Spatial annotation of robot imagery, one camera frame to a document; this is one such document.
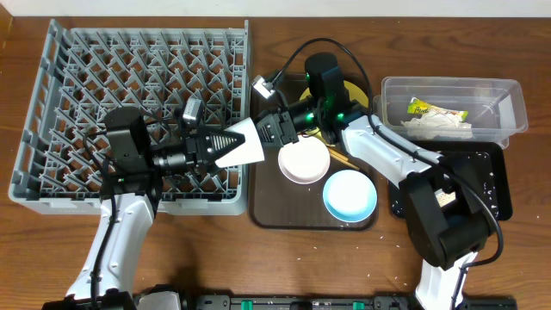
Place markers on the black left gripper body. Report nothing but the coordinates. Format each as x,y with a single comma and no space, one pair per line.
201,149

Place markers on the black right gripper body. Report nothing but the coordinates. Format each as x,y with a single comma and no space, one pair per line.
302,116

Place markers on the white pink bowl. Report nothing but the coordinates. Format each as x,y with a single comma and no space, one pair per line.
305,161

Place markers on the wooden chopstick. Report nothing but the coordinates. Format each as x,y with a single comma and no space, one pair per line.
333,153

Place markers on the yellow plate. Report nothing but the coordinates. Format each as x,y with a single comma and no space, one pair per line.
355,92

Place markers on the light blue bowl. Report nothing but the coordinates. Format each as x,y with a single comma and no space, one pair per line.
349,196

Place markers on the white green cup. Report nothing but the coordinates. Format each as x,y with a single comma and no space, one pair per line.
251,151

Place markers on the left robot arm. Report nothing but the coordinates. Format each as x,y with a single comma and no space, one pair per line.
131,190

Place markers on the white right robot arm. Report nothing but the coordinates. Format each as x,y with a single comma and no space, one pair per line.
446,217

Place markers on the clear plastic waste bin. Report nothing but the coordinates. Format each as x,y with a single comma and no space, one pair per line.
496,107

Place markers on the dark brown serving tray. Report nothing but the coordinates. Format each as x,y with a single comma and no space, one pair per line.
278,203

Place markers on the green snack wrapper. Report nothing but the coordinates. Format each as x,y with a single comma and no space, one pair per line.
419,107

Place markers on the crumpled white tissue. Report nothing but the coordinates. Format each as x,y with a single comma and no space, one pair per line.
430,126

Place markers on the grey plastic dish rack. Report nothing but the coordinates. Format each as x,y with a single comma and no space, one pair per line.
85,73

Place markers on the black tray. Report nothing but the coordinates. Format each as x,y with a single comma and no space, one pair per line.
488,158

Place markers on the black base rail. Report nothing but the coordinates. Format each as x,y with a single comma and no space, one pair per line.
163,298

